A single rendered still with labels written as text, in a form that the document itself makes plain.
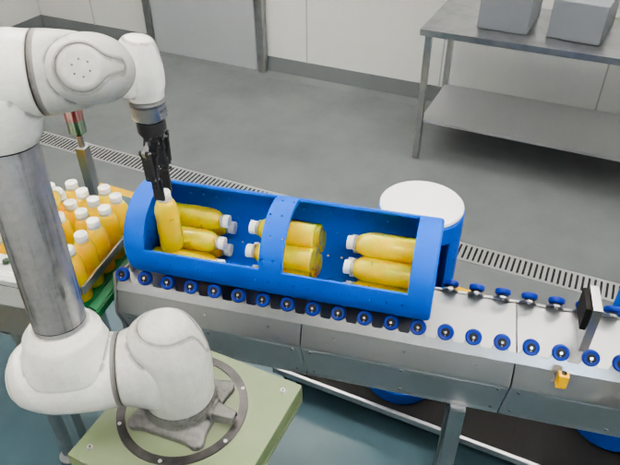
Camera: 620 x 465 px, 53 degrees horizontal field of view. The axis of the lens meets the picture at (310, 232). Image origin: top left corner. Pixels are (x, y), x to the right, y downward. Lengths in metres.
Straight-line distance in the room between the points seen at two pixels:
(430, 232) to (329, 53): 3.82
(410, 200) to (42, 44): 1.39
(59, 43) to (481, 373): 1.35
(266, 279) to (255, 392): 0.37
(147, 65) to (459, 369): 1.14
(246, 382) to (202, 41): 4.69
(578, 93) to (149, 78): 3.82
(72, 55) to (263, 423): 0.85
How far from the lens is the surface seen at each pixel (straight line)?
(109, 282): 2.07
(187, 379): 1.28
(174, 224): 1.80
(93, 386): 1.31
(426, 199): 2.11
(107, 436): 1.47
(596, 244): 3.89
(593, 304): 1.78
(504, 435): 2.60
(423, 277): 1.61
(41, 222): 1.14
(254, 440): 1.40
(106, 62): 0.98
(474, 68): 4.99
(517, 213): 3.98
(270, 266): 1.68
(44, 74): 1.00
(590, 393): 1.87
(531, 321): 1.91
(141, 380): 1.28
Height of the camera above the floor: 2.21
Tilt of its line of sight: 37 degrees down
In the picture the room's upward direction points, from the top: straight up
